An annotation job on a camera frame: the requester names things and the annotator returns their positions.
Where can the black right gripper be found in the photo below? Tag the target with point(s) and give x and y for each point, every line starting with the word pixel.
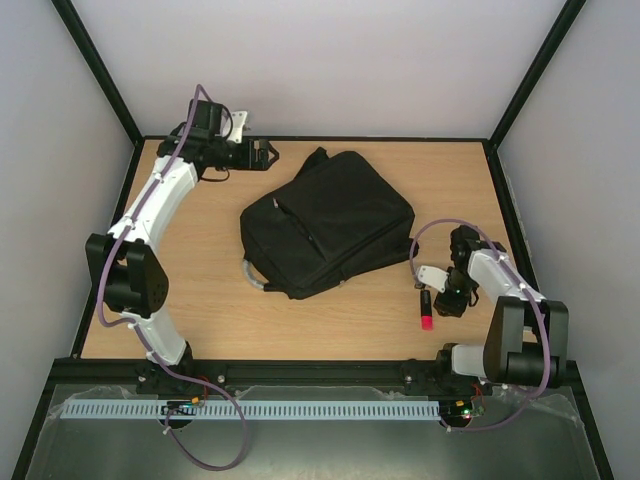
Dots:
pixel 448 305

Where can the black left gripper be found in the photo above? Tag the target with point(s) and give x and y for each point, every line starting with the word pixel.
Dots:
pixel 251 163

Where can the pink highlighter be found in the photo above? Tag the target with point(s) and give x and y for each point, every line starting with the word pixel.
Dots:
pixel 426 315

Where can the black student bag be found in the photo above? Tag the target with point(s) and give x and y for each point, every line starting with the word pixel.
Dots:
pixel 336 219

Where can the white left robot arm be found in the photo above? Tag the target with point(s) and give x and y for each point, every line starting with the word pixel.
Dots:
pixel 130 284

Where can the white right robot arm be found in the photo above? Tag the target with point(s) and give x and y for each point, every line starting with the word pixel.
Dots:
pixel 526 343

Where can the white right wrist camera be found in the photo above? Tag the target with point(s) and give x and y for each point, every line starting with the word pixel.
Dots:
pixel 432 277

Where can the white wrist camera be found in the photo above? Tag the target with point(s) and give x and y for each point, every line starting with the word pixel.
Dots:
pixel 236 126
pixel 432 277

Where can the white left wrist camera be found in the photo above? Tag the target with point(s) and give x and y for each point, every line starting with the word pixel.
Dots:
pixel 236 126

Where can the black left frame post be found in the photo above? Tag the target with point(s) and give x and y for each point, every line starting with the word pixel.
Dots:
pixel 87 48

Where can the black frame post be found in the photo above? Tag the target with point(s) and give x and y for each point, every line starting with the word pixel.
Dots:
pixel 87 48
pixel 553 40

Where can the light blue cable duct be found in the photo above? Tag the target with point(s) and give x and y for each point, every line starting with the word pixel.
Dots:
pixel 251 410

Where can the black front mounting rail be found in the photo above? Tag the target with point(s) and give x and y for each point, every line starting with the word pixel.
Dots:
pixel 410 377

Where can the black right frame post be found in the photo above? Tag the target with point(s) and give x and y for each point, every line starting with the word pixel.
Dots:
pixel 553 40

